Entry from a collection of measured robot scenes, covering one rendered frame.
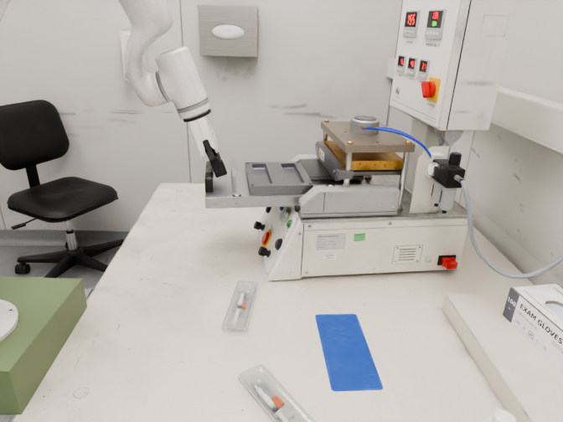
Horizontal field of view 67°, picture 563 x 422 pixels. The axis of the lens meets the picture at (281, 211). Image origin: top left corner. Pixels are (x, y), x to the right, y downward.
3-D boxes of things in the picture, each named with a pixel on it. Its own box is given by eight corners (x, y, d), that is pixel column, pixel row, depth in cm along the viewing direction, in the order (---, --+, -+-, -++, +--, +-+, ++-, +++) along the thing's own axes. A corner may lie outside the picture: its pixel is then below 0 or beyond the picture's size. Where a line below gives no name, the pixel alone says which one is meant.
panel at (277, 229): (257, 227, 141) (282, 178, 136) (267, 276, 114) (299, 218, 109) (252, 225, 141) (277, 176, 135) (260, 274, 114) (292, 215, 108)
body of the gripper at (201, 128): (183, 112, 114) (199, 151, 118) (179, 120, 104) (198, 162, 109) (209, 102, 114) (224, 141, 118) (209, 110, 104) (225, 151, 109)
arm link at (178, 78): (170, 113, 105) (205, 100, 104) (146, 59, 99) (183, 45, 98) (176, 105, 112) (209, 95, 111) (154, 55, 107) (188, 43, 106)
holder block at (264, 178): (299, 169, 130) (300, 161, 129) (312, 193, 112) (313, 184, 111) (245, 170, 128) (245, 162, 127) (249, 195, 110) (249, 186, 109)
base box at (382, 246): (409, 221, 151) (416, 174, 144) (464, 280, 117) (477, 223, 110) (257, 226, 143) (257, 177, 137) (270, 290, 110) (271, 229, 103)
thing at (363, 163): (376, 152, 131) (380, 122, 128) (405, 177, 111) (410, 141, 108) (322, 153, 129) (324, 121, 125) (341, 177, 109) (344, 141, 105)
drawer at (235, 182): (303, 180, 133) (305, 156, 129) (319, 208, 113) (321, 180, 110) (207, 182, 129) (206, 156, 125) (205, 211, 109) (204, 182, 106)
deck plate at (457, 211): (417, 174, 144) (417, 172, 144) (472, 218, 113) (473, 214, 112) (281, 177, 138) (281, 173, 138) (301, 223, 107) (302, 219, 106)
